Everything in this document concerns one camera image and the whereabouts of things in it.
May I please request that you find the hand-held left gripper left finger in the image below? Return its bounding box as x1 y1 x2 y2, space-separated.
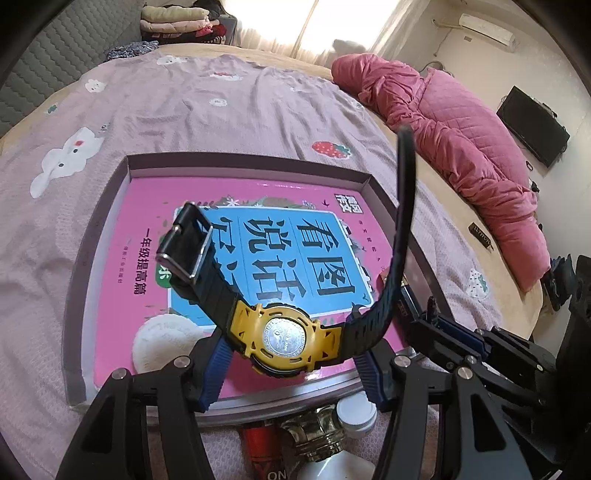
55 330 232 480

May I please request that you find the dark floral cloth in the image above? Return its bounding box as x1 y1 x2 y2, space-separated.
106 41 160 62

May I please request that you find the tan bed sheet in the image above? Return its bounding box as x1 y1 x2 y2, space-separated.
157 42 546 342

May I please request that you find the white pill bottle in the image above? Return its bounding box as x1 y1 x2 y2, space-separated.
335 393 377 439

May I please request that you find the yellow and black wristwatch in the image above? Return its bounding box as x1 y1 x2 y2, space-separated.
156 126 416 380

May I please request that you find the white earbuds case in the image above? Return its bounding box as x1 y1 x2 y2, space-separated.
298 455 377 480

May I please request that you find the red tube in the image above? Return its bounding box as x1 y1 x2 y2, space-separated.
241 425 289 480

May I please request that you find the black and gold rectangular box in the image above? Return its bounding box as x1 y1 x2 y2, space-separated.
376 270 421 324

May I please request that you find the white oval pad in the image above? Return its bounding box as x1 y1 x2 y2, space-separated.
132 314 213 374

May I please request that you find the black television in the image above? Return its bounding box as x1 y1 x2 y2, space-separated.
497 86 571 168

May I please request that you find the grey cardboard box tray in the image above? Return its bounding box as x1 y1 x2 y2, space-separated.
65 153 455 428

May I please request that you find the grey quilted headboard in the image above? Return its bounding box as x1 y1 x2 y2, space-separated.
0 0 144 139

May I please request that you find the small black tag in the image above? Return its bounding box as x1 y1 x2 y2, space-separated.
467 222 495 252

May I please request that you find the pink quilted duvet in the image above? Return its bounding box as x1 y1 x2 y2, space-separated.
331 53 550 291

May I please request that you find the stack of folded clothes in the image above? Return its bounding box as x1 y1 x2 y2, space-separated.
140 0 238 46

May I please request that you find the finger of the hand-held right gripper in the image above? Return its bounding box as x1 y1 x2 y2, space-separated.
475 325 561 409
406 298 485 370

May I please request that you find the white curtain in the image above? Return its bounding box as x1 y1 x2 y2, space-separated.
222 0 402 65

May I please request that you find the pink and blue book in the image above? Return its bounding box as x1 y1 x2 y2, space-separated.
95 178 407 388

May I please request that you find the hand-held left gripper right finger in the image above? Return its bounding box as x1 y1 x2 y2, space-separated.
355 344 527 480

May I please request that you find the white air conditioner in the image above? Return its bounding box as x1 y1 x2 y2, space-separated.
458 14 518 49

